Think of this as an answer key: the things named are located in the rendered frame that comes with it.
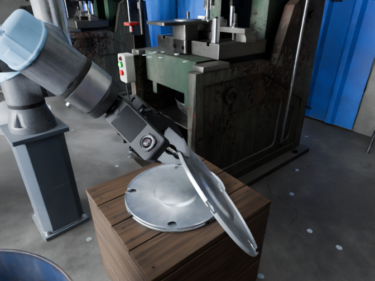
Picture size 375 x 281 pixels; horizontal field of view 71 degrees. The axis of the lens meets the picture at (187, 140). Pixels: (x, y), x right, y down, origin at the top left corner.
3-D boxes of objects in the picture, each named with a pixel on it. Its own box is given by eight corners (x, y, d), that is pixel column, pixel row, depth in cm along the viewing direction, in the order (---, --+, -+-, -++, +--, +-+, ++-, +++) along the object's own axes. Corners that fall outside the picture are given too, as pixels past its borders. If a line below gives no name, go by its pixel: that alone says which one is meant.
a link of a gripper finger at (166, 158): (177, 150, 59) (147, 127, 53) (187, 164, 54) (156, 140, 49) (167, 160, 59) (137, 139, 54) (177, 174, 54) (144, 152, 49)
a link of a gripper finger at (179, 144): (188, 136, 58) (157, 115, 53) (200, 149, 54) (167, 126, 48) (179, 147, 59) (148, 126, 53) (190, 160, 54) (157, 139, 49)
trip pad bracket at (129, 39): (136, 73, 139) (133, 33, 130) (128, 69, 146) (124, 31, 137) (147, 71, 142) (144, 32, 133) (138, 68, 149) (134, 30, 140)
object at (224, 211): (260, 284, 43) (265, 281, 43) (160, 140, 47) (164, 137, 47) (251, 232, 71) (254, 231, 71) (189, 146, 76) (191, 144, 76)
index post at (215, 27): (215, 43, 105) (216, 17, 101) (210, 42, 107) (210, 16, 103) (220, 42, 107) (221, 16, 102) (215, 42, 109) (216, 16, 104)
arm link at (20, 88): (8, 97, 95) (-5, 58, 88) (49, 92, 99) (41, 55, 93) (3, 108, 85) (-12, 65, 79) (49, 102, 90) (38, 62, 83)
